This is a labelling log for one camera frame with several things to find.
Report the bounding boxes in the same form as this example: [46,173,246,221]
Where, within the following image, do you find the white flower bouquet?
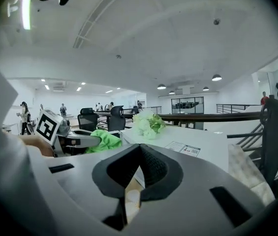
[131,109,167,140]

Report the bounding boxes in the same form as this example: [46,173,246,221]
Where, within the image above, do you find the person's left forearm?
[18,134,55,158]

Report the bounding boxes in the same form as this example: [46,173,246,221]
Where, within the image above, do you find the green cloth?
[84,129,123,154]

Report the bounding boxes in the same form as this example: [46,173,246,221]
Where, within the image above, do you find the printed paper leaflet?
[164,141,201,157]

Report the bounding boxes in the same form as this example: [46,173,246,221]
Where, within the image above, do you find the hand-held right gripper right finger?
[139,143,184,202]

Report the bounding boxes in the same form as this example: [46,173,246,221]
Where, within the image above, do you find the black clamp stand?
[259,94,278,190]

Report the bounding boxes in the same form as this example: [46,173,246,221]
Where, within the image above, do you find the dark wooden handrail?
[158,110,278,123]

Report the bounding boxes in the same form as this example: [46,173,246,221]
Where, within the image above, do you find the speckled beige slab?
[227,143,277,207]

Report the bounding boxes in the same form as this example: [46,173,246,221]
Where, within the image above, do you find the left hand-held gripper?
[34,109,103,158]

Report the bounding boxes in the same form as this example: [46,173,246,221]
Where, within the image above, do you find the black metal stair railing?
[226,123,278,181]

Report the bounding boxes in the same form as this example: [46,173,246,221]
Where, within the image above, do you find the fluorescent ceiling light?
[21,0,32,31]

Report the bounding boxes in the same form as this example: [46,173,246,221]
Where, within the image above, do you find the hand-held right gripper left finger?
[91,143,143,199]

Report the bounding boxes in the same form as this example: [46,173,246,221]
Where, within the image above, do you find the glass partition room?
[170,96,205,115]

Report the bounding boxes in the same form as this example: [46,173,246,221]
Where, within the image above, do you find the black mesh office chair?
[107,105,127,132]
[77,107,100,133]

